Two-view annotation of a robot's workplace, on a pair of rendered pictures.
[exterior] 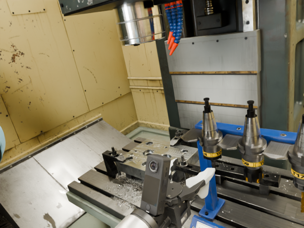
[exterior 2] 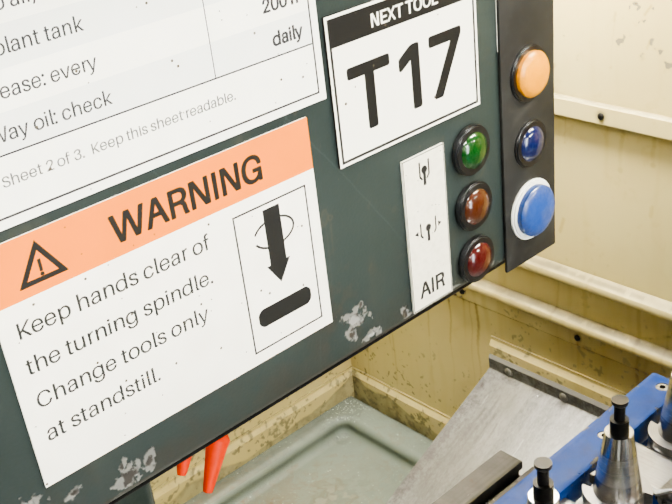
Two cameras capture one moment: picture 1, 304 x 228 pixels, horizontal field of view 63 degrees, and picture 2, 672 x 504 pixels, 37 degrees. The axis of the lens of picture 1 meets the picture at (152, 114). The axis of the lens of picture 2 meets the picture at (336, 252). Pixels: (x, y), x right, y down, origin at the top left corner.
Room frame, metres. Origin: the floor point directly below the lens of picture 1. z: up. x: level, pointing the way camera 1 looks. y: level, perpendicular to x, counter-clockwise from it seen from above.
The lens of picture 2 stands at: (0.58, 0.43, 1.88)
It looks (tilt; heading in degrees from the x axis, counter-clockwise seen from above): 28 degrees down; 277
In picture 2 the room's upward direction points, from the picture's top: 7 degrees counter-clockwise
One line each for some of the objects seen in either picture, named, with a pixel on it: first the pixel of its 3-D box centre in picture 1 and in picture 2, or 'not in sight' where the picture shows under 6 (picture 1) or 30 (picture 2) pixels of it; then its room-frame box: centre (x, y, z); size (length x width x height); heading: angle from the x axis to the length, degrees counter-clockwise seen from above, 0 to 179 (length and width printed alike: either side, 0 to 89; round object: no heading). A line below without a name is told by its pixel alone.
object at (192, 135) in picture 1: (192, 135); not in sight; (0.63, -0.10, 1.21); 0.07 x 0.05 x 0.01; 137
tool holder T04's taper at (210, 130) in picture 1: (209, 123); not in sight; (0.59, -0.14, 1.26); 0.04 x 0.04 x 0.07
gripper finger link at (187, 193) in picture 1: (186, 189); not in sight; (0.43, -0.04, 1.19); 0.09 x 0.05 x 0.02; 112
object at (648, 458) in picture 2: not in sight; (649, 470); (0.40, -0.34, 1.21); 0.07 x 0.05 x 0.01; 137
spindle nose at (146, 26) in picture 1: (140, 22); not in sight; (0.88, -0.02, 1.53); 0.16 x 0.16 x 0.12
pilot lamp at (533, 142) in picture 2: not in sight; (531, 143); (0.53, -0.09, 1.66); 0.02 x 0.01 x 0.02; 47
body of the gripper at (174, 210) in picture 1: (161, 210); not in sight; (0.42, 0.02, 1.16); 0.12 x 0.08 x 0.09; 137
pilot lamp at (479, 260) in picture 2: not in sight; (478, 259); (0.56, -0.06, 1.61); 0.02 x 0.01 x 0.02; 47
